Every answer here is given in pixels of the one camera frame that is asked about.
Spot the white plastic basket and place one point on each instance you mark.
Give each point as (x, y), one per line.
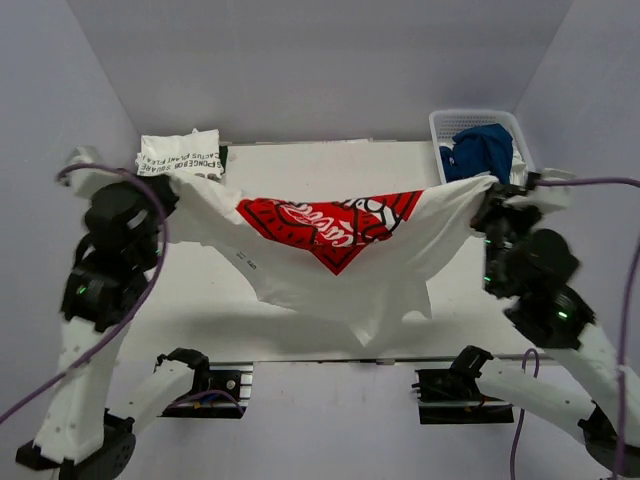
(445, 124)

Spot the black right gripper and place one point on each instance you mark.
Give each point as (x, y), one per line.
(493, 204)

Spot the white red print t shirt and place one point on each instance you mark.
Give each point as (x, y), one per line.
(364, 261)

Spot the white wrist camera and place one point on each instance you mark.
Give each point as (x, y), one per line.
(85, 173)
(548, 199)

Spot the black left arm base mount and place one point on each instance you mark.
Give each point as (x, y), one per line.
(218, 391)

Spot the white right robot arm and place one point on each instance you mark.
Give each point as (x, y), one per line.
(533, 267)

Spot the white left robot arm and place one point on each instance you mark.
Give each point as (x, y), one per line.
(80, 438)

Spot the blue t shirt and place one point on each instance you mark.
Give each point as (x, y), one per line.
(486, 149)

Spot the folded white cartoon t shirt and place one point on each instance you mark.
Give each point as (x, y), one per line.
(197, 153)

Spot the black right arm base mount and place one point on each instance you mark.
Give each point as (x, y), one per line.
(450, 396)

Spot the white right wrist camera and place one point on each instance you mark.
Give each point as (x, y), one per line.
(548, 199)

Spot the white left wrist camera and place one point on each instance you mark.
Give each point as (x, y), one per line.
(85, 173)

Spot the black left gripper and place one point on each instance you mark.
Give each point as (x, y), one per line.
(166, 189)

